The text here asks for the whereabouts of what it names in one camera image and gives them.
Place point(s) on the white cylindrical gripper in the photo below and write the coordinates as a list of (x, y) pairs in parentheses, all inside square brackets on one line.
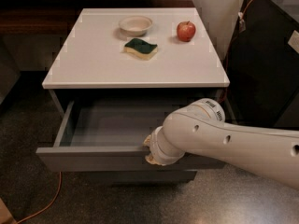
[(156, 148)]

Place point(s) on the grey top drawer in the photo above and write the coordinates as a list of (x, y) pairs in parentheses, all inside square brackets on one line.
[(107, 134)]

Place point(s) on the grey drawer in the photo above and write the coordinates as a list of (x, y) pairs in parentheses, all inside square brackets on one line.
[(141, 177), (107, 134)]

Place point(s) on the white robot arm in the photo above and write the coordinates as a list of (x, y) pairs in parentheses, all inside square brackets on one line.
[(200, 129)]

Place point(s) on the grey bottom drawer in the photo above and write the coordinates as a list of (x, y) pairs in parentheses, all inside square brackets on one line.
[(141, 177)]

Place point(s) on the white-topped drawer cabinet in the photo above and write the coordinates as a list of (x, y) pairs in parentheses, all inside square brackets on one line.
[(93, 64)]

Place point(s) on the green and yellow sponge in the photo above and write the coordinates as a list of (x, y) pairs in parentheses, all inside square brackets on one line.
[(141, 49)]

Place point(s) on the red apple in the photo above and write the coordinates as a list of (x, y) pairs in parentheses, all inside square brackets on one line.
[(186, 31)]

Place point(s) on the cream plastic bowl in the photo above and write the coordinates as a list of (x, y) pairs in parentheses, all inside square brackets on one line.
[(135, 25)]

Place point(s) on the dark wooden shelf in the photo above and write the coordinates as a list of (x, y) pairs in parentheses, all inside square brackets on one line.
[(57, 17)]

